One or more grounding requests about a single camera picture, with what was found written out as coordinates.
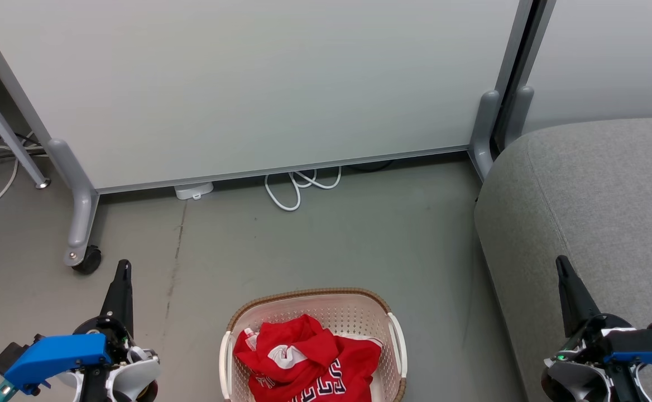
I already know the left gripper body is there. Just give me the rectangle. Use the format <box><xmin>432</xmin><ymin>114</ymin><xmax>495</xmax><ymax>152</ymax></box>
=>
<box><xmin>52</xmin><ymin>315</ymin><xmax>160</xmax><ymax>402</ymax></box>

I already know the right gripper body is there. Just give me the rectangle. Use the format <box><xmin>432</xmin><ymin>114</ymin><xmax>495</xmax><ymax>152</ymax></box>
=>
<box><xmin>543</xmin><ymin>314</ymin><xmax>648</xmax><ymax>402</ymax></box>

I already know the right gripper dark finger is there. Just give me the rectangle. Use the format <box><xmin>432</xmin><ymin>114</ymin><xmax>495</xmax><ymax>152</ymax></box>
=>
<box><xmin>556</xmin><ymin>256</ymin><xmax>600</xmax><ymax>338</ymax></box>

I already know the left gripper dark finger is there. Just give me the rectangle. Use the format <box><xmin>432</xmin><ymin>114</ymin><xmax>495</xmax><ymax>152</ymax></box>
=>
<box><xmin>100</xmin><ymin>260</ymin><xmax>135</xmax><ymax>336</ymax></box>

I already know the red jersey with lettering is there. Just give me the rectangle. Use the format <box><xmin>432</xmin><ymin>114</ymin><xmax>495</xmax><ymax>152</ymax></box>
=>
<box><xmin>248</xmin><ymin>334</ymin><xmax>383</xmax><ymax>402</ymax></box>

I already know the grey fabric sofa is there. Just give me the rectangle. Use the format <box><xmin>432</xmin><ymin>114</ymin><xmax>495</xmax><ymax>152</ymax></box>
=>
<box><xmin>474</xmin><ymin>116</ymin><xmax>652</xmax><ymax>402</ymax></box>

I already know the black caster wheel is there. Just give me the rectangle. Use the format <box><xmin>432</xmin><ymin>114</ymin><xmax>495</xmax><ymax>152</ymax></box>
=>
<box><xmin>72</xmin><ymin>246</ymin><xmax>103</xmax><ymax>275</ymax></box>

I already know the grey partition foot with caster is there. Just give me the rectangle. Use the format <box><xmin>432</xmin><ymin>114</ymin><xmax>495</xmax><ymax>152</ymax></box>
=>
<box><xmin>47</xmin><ymin>138</ymin><xmax>100</xmax><ymax>267</ymax></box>

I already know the white power adapter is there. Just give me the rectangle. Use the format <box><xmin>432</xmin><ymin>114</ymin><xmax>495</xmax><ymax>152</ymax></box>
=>
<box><xmin>174</xmin><ymin>182</ymin><xmax>215</xmax><ymax>201</ymax></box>

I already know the grey metal table leg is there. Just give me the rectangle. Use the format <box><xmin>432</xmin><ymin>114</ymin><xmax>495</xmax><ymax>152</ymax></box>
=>
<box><xmin>0</xmin><ymin>67</ymin><xmax>51</xmax><ymax>190</ymax></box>

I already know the beige plastic laundry basket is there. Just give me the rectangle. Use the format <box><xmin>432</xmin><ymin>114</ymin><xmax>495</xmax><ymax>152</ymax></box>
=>
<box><xmin>219</xmin><ymin>288</ymin><xmax>408</xmax><ymax>402</ymax></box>

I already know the narrow white partition panel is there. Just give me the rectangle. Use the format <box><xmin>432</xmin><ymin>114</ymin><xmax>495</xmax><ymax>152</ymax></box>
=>
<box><xmin>519</xmin><ymin>0</ymin><xmax>652</xmax><ymax>135</ymax></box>

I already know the wide white partition panel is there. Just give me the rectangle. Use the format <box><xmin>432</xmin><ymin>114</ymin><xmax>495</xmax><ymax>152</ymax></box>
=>
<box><xmin>0</xmin><ymin>0</ymin><xmax>529</xmax><ymax>194</ymax></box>

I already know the right blue camera mount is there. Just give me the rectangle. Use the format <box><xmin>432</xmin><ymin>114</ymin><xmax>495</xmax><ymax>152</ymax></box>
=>
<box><xmin>602</xmin><ymin>327</ymin><xmax>652</xmax><ymax>380</ymax></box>

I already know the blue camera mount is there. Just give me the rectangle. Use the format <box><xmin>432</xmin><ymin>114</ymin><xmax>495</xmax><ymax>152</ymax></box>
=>
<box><xmin>602</xmin><ymin>327</ymin><xmax>652</xmax><ymax>380</ymax></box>
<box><xmin>3</xmin><ymin>334</ymin><xmax>112</xmax><ymax>391</ymax></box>

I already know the left blue camera mount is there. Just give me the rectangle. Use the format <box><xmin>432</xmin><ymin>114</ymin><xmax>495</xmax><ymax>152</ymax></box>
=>
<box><xmin>3</xmin><ymin>334</ymin><xmax>112</xmax><ymax>391</ymax></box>

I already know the left black camera box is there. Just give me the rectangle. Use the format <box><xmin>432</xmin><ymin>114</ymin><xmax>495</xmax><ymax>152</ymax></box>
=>
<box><xmin>0</xmin><ymin>335</ymin><xmax>30</xmax><ymax>376</ymax></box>

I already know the looped white cable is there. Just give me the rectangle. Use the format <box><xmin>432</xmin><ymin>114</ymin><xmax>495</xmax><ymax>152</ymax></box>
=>
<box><xmin>263</xmin><ymin>166</ymin><xmax>342</xmax><ymax>212</ymax></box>

